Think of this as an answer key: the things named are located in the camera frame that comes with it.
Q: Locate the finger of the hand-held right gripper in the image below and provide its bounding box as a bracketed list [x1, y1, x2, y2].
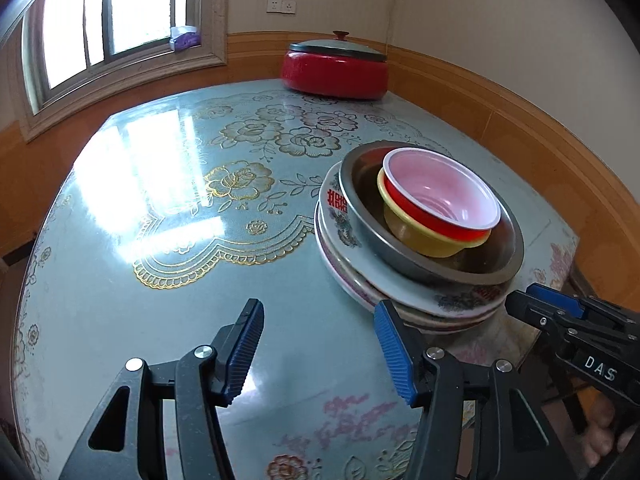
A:
[526, 282, 588, 320]
[505, 290, 573, 335]

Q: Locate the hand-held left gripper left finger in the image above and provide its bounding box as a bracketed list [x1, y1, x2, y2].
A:
[59, 298, 266, 480]

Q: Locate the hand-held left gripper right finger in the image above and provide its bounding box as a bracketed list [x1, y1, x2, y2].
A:
[373, 300, 561, 480]

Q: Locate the large floral plate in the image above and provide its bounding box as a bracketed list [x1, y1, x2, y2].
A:
[320, 240, 496, 337]

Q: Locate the white deep plate red print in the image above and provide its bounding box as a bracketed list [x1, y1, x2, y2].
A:
[315, 212, 501, 328]
[316, 160, 508, 318]

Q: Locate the yellow plastic bowl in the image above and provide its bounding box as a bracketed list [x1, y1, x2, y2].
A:
[376, 167, 493, 258]

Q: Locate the red plastic bowl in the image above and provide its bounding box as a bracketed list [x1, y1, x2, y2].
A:
[382, 147, 502, 246]

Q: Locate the stainless steel bowl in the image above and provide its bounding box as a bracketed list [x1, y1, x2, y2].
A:
[339, 141, 525, 286]

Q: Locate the person's right hand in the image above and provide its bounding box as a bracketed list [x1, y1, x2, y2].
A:
[582, 395, 640, 467]

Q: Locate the red electric cooker with lid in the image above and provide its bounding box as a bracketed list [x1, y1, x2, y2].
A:
[280, 30, 390, 101]

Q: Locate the purple packet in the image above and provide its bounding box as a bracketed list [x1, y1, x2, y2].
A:
[170, 25, 201, 52]

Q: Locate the white power cord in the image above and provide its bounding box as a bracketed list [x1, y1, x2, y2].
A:
[387, 0, 401, 47]

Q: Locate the window with stone frame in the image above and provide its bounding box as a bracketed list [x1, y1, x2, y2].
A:
[0, 0, 229, 142]

